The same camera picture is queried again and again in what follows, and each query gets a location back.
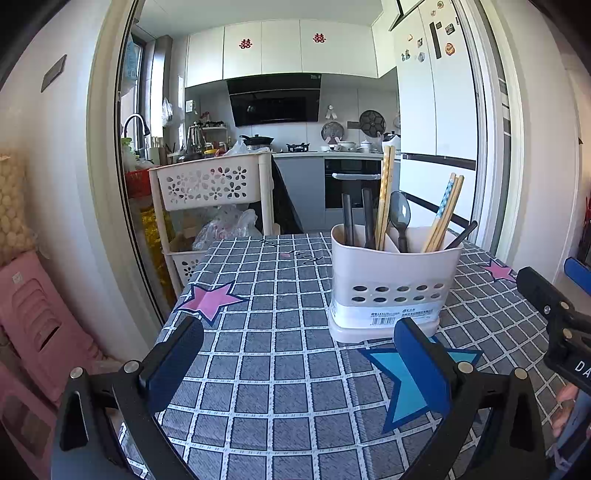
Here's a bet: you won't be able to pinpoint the pale pink plastic utensil holder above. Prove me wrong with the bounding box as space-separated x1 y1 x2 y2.
329 224 464 344

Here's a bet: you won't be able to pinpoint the white countertop spice rack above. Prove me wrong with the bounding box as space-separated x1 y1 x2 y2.
191 121 229 153

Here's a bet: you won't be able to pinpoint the dark hanging cloth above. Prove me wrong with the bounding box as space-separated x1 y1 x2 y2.
271 159 303 236

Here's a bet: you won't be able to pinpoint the bag of pale round snacks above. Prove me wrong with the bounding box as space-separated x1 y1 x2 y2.
0 152 35 266

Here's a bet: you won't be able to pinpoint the white sliding door frame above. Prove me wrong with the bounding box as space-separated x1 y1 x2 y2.
88 0 525 324

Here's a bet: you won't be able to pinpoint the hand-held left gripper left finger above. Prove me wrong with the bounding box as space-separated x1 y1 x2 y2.
51 315 206 480

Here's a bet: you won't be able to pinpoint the group of fridge magnets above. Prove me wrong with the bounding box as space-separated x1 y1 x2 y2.
399 0 460 63

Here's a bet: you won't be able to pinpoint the black range hood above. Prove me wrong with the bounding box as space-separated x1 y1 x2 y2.
226 73 322 127

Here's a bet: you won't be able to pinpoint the white refrigerator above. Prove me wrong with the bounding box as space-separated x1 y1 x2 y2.
392 0 478 232

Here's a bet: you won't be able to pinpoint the clear plastic bag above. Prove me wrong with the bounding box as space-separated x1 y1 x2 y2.
191 205 257 252

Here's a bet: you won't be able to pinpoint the blue-patterned bamboo chopsticks pair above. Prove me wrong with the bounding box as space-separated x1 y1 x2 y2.
379 146 396 252

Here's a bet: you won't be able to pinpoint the round black holed pan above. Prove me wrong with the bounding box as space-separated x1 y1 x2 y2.
359 109 386 137

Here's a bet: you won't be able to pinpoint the person's right hand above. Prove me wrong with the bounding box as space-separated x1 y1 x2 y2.
551 385 578 435

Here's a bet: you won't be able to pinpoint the pink plastic stool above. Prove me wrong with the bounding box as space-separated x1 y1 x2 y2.
0 360 58 480
0 251 105 402

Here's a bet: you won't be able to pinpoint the black wok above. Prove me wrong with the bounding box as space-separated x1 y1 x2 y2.
239 134 275 151

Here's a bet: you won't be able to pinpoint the black built-in oven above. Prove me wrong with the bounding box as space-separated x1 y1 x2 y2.
324 158 384 209

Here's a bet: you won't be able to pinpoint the metal kitchen faucet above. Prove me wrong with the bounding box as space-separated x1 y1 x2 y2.
122 114 151 148

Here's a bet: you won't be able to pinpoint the red plastic basket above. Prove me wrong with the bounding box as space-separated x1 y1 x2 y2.
124 170 153 197

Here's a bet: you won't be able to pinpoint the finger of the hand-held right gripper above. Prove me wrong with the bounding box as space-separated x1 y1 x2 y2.
564 257 591 291
516 267 591 340

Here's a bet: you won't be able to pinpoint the white flower-cutout basket rack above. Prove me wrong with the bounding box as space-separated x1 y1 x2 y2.
148 152 280 296

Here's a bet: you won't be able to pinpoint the white upper kitchen cabinets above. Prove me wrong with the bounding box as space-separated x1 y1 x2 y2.
185 18 398 88

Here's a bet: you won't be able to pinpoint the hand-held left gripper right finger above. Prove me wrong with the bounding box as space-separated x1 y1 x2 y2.
392 317 550 480

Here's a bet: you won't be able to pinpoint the grey wall switch plate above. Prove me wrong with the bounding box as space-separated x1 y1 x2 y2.
41 54 68 93

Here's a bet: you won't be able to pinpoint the gold foil packaging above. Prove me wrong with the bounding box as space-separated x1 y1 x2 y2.
139 203 176 296

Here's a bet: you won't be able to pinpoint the grey checked tablecloth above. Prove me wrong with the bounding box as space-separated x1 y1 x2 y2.
117 233 561 480

